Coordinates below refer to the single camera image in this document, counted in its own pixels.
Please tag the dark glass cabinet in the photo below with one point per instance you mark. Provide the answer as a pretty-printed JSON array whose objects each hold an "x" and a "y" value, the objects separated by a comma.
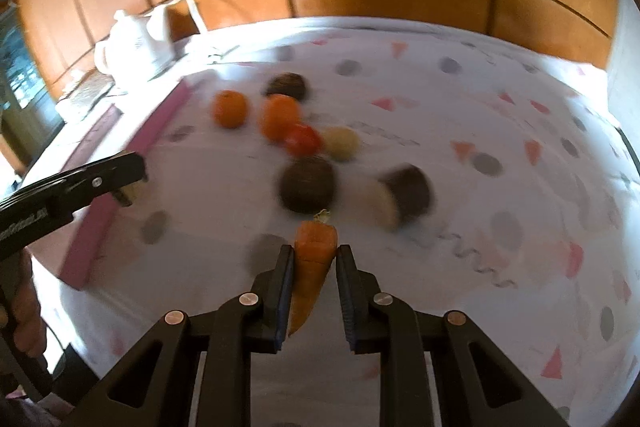
[{"x": 29, "y": 119}]

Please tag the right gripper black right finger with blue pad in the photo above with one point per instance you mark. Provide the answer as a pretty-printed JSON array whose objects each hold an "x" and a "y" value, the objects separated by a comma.
[{"x": 434, "y": 370}]

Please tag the red tomato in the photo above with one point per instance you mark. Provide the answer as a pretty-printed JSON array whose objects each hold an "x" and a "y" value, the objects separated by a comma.
[{"x": 302, "y": 141}]

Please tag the pink rimmed white tray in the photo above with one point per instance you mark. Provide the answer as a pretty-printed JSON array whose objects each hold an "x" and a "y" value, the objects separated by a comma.
[{"x": 78, "y": 243}]

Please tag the orange carrot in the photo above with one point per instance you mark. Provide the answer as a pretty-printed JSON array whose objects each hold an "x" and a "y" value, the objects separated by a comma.
[{"x": 314, "y": 247}]

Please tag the white ceramic electric kettle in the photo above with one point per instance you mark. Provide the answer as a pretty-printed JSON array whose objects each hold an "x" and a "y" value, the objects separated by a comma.
[{"x": 138, "y": 48}]

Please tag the patterned white tablecloth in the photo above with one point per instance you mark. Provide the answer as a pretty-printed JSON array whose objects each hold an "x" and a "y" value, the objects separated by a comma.
[{"x": 466, "y": 174}]

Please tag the small yellow potato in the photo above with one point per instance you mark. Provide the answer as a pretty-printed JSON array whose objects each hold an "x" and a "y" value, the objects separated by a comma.
[{"x": 340, "y": 143}]

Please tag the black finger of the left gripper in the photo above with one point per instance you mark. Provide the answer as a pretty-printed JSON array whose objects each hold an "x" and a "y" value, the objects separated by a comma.
[{"x": 65, "y": 192}]

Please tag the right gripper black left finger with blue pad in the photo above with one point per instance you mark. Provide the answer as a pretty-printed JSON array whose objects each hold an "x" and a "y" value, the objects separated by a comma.
[{"x": 195, "y": 370}]

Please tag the orange mandarin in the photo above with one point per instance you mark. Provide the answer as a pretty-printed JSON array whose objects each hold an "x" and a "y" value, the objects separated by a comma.
[
  {"x": 230, "y": 109},
  {"x": 280, "y": 113}
]

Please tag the dark cut root cylinder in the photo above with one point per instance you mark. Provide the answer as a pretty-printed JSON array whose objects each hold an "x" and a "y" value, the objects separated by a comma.
[{"x": 400, "y": 196}]

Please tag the dark round beet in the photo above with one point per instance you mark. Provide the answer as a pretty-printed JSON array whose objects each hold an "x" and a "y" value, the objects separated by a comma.
[
  {"x": 289, "y": 84},
  {"x": 307, "y": 185}
]

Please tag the person's left hand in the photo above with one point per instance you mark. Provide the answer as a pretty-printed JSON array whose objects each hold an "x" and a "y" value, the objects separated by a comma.
[{"x": 30, "y": 335}]

